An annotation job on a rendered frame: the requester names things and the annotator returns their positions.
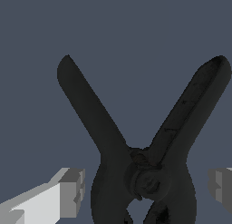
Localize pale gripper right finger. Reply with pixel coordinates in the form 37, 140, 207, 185
207, 167, 232, 215

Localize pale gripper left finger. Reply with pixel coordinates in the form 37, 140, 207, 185
0, 167, 86, 224

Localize black spring clamp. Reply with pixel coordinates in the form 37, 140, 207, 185
56, 54, 232, 224

